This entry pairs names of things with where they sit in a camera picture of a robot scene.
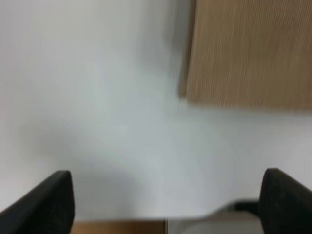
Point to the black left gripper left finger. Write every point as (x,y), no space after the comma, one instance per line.
(47,209)

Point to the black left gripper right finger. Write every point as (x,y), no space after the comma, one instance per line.
(285,205)

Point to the brown linen tote bag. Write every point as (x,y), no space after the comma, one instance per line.
(249,54)

